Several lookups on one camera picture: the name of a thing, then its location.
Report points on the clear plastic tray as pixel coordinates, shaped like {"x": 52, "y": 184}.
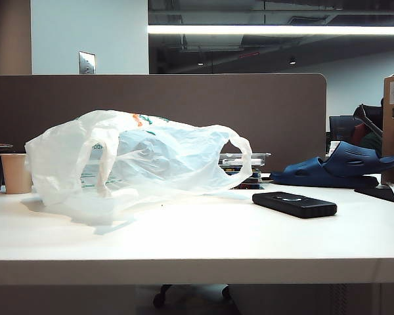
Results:
{"x": 259, "y": 157}

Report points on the beige paper cup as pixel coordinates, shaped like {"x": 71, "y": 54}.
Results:
{"x": 14, "y": 174}

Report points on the blue foam slipper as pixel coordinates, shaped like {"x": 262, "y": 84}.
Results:
{"x": 302, "y": 174}
{"x": 348, "y": 157}

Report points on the black desk mat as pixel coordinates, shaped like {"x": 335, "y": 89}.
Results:
{"x": 381, "y": 193}

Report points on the long ceiling light strip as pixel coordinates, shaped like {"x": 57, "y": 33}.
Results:
{"x": 282, "y": 29}

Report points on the metal wall switch plate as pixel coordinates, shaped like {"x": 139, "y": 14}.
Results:
{"x": 87, "y": 62}

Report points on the black power bank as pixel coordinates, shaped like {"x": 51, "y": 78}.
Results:
{"x": 295, "y": 206}

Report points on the black computer monitor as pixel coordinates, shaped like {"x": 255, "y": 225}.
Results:
{"x": 341, "y": 128}

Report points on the grey metal bar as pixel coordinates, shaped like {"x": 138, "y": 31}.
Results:
{"x": 369, "y": 123}

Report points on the red and green fabric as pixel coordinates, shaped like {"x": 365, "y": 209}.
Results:
{"x": 372, "y": 144}

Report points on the white translucent plastic bag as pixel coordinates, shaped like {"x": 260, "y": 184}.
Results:
{"x": 59, "y": 164}

